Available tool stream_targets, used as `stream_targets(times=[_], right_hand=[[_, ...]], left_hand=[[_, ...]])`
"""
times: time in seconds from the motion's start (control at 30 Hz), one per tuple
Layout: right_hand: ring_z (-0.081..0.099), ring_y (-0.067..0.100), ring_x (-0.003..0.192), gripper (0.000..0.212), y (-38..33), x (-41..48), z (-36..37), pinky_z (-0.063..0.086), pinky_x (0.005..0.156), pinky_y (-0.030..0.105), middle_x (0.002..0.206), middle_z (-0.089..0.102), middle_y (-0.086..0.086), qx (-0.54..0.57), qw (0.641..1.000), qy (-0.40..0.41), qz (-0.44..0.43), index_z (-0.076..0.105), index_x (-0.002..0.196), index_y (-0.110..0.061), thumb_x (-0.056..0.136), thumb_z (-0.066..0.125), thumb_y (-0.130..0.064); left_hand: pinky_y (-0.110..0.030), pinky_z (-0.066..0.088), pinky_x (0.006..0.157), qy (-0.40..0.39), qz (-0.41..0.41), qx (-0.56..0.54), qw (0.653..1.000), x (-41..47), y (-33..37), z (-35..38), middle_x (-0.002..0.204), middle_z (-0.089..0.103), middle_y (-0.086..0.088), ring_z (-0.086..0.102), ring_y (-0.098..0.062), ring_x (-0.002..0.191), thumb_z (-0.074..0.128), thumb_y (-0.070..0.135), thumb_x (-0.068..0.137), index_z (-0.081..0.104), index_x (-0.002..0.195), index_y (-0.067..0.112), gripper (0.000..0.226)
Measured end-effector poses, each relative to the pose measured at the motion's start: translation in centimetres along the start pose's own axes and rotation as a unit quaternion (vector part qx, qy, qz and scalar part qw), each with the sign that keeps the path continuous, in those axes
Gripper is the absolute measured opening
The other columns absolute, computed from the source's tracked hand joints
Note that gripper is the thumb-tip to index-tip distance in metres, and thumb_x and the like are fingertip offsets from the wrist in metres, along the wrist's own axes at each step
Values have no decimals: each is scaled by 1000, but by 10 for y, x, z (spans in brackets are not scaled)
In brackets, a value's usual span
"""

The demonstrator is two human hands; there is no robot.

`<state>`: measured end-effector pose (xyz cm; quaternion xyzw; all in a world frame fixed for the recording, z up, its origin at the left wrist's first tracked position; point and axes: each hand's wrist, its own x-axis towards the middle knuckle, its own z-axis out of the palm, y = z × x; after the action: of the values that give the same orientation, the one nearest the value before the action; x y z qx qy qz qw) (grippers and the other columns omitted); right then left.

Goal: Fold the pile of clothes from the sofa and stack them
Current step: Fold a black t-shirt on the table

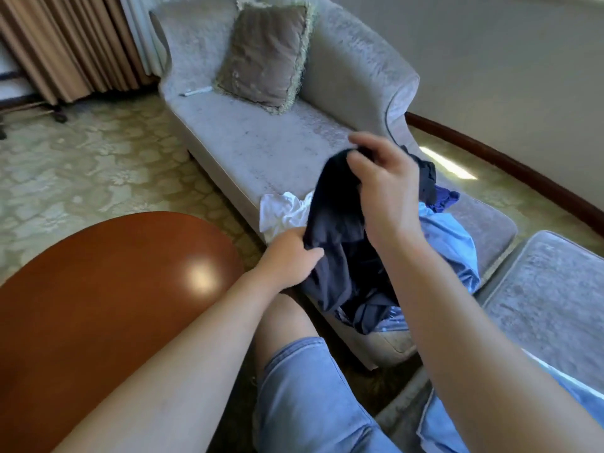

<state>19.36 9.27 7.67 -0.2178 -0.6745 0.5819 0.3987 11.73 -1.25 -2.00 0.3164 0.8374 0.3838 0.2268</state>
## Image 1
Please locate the person's left hand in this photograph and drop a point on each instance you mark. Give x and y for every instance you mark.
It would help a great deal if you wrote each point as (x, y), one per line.
(288, 259)

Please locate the person's right hand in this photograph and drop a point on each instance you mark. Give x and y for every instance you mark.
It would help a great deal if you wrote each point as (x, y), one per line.
(389, 193)

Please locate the pile of clothes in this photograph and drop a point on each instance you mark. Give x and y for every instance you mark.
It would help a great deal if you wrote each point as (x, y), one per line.
(278, 210)

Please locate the dark navy T-shirt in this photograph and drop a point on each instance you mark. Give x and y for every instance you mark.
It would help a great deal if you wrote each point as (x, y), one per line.
(344, 259)

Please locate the light blue printed T-shirt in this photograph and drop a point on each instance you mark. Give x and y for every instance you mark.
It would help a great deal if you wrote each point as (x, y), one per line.
(439, 429)

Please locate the person's left forearm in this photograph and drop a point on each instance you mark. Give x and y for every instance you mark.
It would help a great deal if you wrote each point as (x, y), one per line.
(170, 382)

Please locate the person's right forearm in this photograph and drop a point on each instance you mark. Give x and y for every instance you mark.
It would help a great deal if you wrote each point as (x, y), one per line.
(491, 363)

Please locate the person's right leg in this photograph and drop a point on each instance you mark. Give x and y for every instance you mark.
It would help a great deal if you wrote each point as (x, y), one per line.
(283, 325)

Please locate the dark wooden baseboard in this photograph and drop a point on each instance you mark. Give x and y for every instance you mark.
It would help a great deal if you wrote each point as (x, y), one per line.
(510, 165)

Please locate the grey velvet chaise sofa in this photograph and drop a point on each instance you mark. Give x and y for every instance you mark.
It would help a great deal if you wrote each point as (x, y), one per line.
(255, 136)

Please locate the blue denim shorts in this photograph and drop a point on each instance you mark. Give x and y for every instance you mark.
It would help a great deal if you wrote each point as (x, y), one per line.
(311, 401)

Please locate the brown fringed cushion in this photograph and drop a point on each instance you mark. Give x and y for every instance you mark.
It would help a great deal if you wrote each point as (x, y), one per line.
(264, 56)

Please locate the small white flat object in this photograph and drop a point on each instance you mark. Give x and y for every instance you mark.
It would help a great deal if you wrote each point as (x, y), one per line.
(198, 90)

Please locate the round wooden table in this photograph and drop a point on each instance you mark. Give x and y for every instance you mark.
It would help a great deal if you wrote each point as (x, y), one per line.
(94, 316)

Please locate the white sheer curtain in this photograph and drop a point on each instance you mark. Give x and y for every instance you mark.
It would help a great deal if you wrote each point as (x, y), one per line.
(146, 28)

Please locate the black valet stand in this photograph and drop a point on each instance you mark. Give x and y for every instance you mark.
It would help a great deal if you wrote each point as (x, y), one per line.
(33, 108)

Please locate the beige curtain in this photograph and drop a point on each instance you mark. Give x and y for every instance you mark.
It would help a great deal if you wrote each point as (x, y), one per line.
(66, 42)

